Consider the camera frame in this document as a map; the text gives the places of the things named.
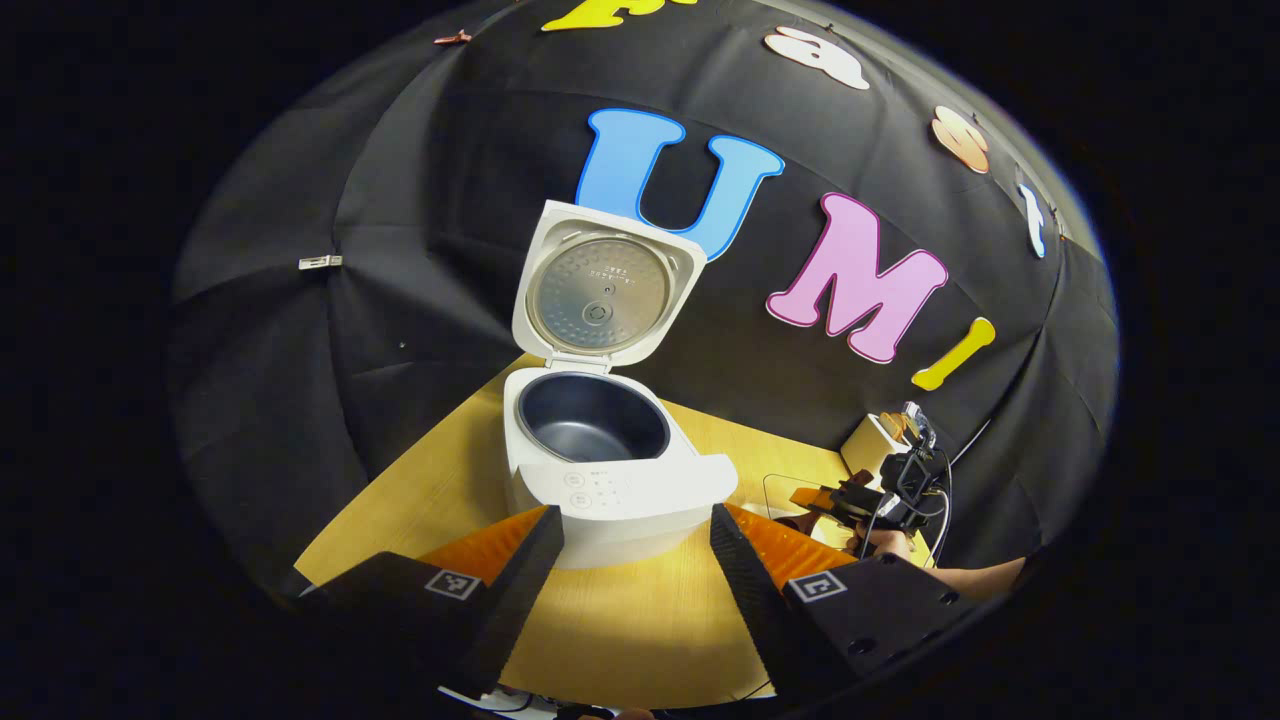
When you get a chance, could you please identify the white rice cooker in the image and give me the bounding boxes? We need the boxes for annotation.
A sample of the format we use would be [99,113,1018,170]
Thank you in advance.
[502,200,739,571]

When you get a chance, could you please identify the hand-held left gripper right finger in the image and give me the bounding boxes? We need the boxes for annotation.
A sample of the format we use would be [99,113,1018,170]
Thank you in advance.
[710,503,986,706]

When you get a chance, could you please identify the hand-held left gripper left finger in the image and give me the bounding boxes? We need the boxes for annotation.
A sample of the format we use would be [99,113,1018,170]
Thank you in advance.
[285,505,566,701]

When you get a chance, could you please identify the black backdrop cloth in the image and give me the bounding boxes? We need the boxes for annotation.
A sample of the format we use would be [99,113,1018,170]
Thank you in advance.
[170,0,1121,591]

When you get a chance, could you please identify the white toaster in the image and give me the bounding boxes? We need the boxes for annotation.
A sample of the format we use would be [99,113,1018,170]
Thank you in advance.
[840,412,916,481]

